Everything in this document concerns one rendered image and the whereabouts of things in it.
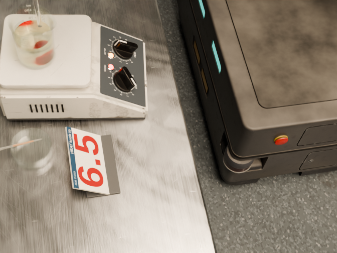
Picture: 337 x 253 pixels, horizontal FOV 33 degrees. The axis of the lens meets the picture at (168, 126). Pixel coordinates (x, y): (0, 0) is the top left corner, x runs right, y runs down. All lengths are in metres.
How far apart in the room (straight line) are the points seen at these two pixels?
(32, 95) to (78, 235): 0.19
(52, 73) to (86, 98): 0.05
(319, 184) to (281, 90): 0.42
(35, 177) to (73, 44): 0.19
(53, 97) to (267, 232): 0.96
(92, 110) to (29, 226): 0.18
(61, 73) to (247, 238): 0.94
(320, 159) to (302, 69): 0.28
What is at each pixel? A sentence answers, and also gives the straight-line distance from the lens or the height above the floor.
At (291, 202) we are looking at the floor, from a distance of 1.64.
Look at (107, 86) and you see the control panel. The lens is 0.78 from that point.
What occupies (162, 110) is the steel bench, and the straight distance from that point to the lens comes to 0.83.
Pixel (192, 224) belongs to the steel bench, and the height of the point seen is 0.75.
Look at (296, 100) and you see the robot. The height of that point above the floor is 0.37.
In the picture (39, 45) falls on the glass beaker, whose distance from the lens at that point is 0.72.
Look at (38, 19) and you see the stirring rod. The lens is 0.72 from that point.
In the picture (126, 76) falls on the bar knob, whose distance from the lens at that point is 0.78.
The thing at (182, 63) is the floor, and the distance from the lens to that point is 1.82.
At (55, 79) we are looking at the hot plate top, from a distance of 0.75.
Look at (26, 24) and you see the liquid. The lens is 0.76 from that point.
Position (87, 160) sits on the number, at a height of 0.77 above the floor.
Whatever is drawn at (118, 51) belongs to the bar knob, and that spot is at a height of 0.81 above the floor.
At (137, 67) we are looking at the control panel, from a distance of 0.82.
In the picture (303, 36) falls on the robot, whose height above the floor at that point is 0.37.
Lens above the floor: 1.45
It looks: 60 degrees down
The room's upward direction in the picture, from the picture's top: 9 degrees clockwise
